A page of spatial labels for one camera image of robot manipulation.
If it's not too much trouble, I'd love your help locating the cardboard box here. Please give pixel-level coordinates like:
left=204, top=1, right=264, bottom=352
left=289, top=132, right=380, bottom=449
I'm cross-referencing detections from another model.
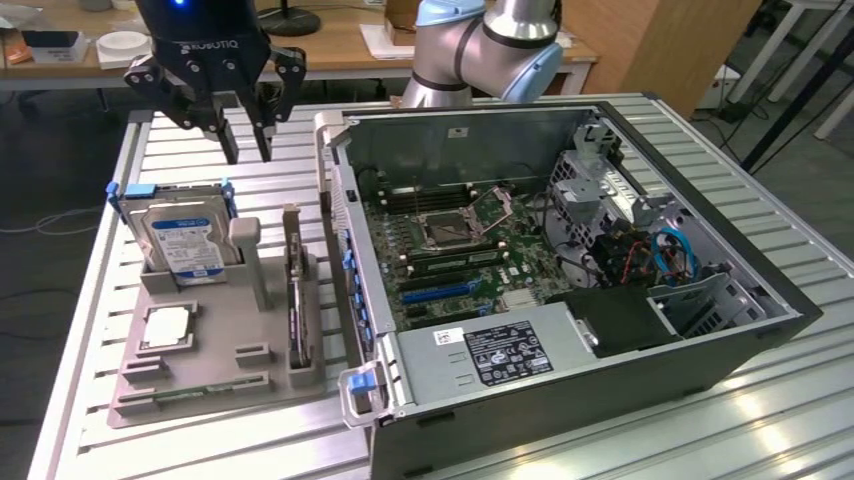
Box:
left=384, top=0, right=423, bottom=34

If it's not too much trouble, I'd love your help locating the black graphics card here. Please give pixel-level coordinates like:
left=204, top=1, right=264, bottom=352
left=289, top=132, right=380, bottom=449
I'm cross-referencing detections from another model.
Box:
left=280, top=202, right=316, bottom=372

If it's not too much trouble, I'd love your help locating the grey power supply unit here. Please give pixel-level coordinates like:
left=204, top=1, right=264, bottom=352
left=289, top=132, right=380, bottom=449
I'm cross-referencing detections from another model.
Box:
left=396, top=302, right=602, bottom=406

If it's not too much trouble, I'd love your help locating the green RAM stick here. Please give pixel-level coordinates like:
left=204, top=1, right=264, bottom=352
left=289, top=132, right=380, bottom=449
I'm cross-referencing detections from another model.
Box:
left=152, top=382, right=236, bottom=402

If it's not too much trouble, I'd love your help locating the dark metal post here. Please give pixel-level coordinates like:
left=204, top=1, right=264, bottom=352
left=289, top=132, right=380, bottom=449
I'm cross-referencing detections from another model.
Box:
left=738, top=47, right=854, bottom=174

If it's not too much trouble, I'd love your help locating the black air shroud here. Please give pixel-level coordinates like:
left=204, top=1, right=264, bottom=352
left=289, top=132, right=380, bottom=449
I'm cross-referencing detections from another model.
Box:
left=564, top=288, right=686, bottom=359

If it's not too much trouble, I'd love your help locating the blue disk wire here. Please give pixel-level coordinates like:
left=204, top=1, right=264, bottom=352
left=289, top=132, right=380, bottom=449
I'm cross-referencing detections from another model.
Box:
left=655, top=226, right=700, bottom=287

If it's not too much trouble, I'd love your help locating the silver socket cover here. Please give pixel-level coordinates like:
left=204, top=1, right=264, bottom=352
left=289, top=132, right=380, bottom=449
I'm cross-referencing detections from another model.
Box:
left=470, top=185, right=518, bottom=222

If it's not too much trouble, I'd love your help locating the wooden desk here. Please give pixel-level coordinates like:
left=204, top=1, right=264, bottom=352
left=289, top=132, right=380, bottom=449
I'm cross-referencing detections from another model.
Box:
left=0, top=0, right=241, bottom=116
left=232, top=0, right=599, bottom=109

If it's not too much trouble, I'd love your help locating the black open PC case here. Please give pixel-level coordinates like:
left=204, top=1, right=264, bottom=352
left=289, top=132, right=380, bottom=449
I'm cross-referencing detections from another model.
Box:
left=312, top=99, right=826, bottom=479

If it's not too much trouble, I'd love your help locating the white box with black lid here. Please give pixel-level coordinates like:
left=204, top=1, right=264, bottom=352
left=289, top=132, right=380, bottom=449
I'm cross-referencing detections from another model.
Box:
left=21, top=29, right=89, bottom=65

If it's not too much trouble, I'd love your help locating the white paper stack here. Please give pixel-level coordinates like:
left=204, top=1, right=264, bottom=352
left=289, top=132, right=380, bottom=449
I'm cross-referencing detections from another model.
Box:
left=359, top=22, right=419, bottom=61

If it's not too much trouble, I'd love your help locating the white table frame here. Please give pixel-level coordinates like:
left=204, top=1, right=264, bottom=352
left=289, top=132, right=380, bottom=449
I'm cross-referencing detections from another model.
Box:
left=726, top=0, right=854, bottom=141

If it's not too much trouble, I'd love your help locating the wooden cabinet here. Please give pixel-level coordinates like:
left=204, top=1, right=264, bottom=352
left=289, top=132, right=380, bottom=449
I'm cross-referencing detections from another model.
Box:
left=572, top=0, right=766, bottom=121

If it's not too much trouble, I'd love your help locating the black RAM stick with label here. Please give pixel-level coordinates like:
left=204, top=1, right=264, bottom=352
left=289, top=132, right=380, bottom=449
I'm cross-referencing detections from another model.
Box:
left=406, top=248, right=507, bottom=275

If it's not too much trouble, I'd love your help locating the CPU socket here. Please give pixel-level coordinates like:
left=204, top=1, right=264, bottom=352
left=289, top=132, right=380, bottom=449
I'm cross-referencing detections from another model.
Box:
left=414, top=209, right=487, bottom=252

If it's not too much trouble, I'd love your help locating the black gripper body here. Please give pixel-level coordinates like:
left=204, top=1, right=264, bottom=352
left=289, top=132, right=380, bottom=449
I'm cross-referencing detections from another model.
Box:
left=136, top=0, right=272, bottom=97

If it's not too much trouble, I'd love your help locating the silver CPU chip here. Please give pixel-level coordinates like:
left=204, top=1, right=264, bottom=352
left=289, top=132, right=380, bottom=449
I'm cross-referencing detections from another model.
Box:
left=143, top=309, right=192, bottom=349

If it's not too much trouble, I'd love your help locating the hard disk with blue bracket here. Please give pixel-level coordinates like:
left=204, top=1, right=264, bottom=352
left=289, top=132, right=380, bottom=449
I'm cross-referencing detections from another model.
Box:
left=105, top=178, right=245, bottom=289

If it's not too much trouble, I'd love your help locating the grey parts rack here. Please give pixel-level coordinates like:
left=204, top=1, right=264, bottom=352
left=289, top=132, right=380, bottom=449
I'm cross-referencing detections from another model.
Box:
left=105, top=217, right=328, bottom=430

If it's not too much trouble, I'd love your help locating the green motherboard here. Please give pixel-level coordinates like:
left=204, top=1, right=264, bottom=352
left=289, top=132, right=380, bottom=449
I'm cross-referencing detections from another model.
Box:
left=363, top=184, right=575, bottom=331

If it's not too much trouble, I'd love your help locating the black expansion slot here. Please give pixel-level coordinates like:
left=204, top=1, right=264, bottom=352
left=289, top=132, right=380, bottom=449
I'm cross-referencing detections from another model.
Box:
left=398, top=272, right=468, bottom=297

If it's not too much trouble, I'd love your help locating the metal disk bay cage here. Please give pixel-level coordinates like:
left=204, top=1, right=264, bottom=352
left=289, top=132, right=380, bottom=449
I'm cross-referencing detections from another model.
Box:
left=547, top=122, right=695, bottom=281

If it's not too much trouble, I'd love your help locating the blue expansion slot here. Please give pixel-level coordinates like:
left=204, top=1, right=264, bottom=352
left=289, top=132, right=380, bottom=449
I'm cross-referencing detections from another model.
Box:
left=400, top=283, right=472, bottom=307

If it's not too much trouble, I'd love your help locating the white round holder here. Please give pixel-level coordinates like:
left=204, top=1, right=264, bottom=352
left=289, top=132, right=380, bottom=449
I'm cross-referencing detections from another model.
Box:
left=95, top=32, right=159, bottom=70

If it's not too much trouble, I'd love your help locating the black lamp base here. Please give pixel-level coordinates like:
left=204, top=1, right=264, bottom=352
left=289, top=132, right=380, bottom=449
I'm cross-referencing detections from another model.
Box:
left=257, top=0, right=323, bottom=37

